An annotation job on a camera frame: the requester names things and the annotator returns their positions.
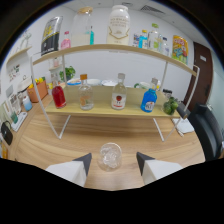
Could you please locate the white mug blue rim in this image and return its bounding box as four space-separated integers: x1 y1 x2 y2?
66 78 82 87

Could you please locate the wooden wall shelf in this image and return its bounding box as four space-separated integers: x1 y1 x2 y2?
6 45 33 64

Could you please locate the pink liquid bottle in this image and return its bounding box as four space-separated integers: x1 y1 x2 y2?
60 30 72 51

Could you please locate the brown door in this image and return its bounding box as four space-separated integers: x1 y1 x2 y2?
182 41 213 113

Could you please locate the small clear bottle orange cap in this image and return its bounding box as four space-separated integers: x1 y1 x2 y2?
78 73 95 111

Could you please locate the white and blue cup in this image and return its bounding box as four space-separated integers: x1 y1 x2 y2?
22 95 33 112

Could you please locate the red liquid glass bottle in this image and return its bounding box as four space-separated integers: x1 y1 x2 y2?
51 73 68 110

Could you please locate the white kitchen scale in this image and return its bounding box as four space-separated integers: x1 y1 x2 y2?
10 111 29 133

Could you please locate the small green cup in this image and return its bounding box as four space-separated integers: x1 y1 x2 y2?
10 112 19 124

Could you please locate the clear bottle red label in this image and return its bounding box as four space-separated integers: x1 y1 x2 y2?
111 72 128 111

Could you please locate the white bowl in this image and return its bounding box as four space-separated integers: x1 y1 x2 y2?
101 79 118 88
87 78 102 87

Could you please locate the white cloth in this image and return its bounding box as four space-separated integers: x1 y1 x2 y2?
171 117 195 135

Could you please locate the orange storage basket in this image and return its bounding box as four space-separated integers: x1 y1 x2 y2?
26 79 49 103

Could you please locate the black chair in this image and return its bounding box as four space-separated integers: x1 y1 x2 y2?
188 103 224 162

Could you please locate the ceiling air vent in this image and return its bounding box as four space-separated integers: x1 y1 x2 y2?
139 4 166 15

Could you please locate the green potted plant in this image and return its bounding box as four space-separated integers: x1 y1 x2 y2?
59 65 77 82

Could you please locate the black kettle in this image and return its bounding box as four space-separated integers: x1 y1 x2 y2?
0 120 14 146

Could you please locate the green mug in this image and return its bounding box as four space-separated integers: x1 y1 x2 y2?
134 81 153 90

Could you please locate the clear bottle green cap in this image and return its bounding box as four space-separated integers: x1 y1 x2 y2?
147 22 161 52

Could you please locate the two-tier wooden shelf rack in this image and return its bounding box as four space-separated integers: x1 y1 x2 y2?
29 43 201 143

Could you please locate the black and yellow can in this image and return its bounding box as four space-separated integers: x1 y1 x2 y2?
40 15 64 56

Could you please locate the clear glass with ice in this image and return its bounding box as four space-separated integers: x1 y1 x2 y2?
98 142 123 172

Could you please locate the white kitchen appliance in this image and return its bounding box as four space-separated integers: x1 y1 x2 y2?
18 78 33 93

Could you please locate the blue liquid glass bottle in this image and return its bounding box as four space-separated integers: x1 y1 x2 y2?
140 77 159 114

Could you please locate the teal liquid bottle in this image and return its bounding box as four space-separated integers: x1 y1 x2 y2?
89 25 96 46

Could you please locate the yellow cartoon print can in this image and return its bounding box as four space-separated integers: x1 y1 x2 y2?
171 34 190 65

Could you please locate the clear glass bottle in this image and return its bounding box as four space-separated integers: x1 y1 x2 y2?
161 36 170 56

